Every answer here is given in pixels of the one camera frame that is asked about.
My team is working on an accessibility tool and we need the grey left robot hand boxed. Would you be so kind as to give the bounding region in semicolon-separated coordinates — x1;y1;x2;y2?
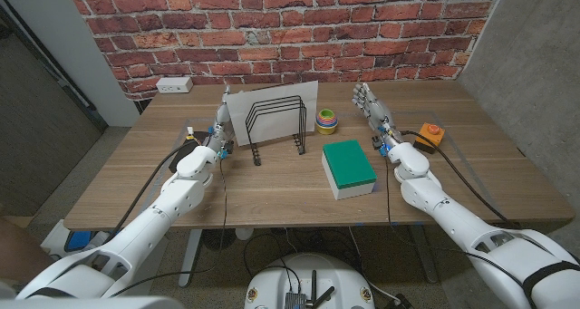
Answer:
204;85;237;155

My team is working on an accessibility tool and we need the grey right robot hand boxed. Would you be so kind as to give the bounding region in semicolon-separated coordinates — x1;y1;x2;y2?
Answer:
352;82;404;150

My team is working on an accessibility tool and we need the white paper file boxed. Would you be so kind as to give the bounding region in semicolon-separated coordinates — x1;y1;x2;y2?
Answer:
225;80;319;148

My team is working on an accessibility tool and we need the colourful tape roll stack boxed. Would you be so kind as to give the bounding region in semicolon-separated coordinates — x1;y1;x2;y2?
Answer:
315;108;339;136

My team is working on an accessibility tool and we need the green-topped white box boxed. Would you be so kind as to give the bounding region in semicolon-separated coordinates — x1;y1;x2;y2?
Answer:
321;139;379;201

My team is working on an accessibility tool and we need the white power outlet box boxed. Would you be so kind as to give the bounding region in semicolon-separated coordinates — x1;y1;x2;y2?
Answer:
155;76;194;95

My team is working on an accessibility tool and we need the orange emergency stop button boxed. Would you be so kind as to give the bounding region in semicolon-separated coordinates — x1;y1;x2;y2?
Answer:
412;122;447;155

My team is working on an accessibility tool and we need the brick print backdrop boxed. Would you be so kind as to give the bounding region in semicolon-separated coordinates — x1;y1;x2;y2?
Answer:
65;0;508;102

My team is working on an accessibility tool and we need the white table leg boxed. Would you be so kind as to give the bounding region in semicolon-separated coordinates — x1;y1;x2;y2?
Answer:
178;228;204;288

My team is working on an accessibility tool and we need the grey table leg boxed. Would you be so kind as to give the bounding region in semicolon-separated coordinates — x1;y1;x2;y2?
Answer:
407;225;440;285

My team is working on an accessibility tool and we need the white robot torso base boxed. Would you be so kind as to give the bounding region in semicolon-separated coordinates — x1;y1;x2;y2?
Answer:
244;253;376;309

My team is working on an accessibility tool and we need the blue floor object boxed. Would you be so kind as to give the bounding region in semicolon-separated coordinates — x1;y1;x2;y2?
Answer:
64;230;92;253

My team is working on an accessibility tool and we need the black antenna device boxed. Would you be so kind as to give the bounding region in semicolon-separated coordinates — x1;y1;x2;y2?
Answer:
284;269;337;309

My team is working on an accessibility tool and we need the black wire file holder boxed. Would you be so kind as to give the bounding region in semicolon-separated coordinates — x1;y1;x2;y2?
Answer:
244;94;308;168

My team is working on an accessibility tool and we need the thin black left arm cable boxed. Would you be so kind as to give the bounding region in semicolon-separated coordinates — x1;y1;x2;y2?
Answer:
108;159;228;297

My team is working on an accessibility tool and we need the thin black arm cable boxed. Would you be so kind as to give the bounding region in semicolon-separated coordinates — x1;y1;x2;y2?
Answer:
108;159;228;297
383;157;529;296

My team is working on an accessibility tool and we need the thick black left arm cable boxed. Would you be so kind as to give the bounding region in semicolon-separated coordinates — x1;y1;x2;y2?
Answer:
92;140;197;247

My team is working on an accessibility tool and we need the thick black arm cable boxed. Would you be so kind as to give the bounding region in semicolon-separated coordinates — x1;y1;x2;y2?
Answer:
400;130;523;230
92;140;197;247

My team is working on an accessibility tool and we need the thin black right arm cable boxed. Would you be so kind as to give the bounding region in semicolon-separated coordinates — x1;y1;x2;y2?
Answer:
383;157;529;296

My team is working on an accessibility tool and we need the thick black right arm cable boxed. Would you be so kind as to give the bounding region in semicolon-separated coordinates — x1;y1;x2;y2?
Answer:
400;130;523;230

